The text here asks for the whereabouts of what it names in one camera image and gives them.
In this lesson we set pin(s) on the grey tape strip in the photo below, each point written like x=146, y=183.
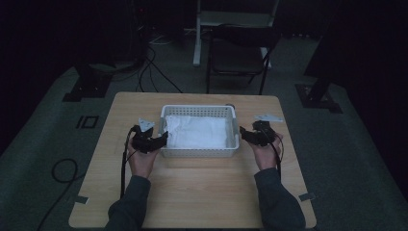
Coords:
x=307, y=196

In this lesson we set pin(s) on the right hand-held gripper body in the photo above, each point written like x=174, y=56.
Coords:
x=263, y=133

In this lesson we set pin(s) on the dark stand with flat base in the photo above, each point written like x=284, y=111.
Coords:
x=88, y=86
x=319, y=96

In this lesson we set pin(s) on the white cloth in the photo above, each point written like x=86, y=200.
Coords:
x=197, y=132

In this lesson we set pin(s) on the person's right hand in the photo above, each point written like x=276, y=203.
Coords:
x=266, y=157

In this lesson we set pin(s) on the white plastic basket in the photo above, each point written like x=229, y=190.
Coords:
x=198, y=152

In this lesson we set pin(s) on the person's left hand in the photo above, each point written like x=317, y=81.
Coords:
x=142, y=163

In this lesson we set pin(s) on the black folding chair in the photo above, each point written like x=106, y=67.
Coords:
x=239, y=57

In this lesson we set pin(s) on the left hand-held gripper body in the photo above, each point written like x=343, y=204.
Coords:
x=142, y=141

